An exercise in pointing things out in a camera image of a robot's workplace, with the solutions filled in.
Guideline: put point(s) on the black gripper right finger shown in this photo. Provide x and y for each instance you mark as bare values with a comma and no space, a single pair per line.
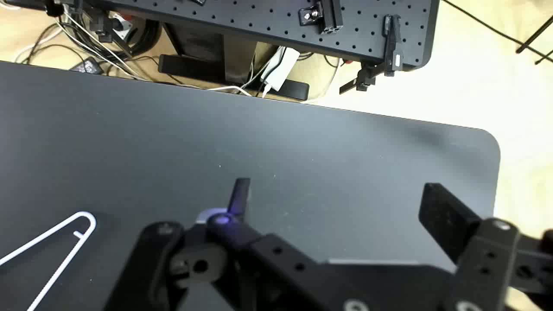
449,221

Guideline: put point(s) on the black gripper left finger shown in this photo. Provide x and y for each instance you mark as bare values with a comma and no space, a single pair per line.
276,252

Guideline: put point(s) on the white power strip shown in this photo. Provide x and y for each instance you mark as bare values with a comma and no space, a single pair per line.
282,65

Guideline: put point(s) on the black stand leg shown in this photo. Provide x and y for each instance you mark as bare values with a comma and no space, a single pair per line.
532,34

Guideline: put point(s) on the black table base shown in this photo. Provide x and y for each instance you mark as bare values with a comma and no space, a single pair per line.
190,64

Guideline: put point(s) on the black perforated board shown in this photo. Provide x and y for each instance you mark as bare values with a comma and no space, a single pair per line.
259,17

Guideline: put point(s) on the black camera clamp mount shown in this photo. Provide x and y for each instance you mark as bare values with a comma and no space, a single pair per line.
390,39

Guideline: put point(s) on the black bracket on board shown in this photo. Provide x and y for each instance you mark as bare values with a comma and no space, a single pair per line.
328,14

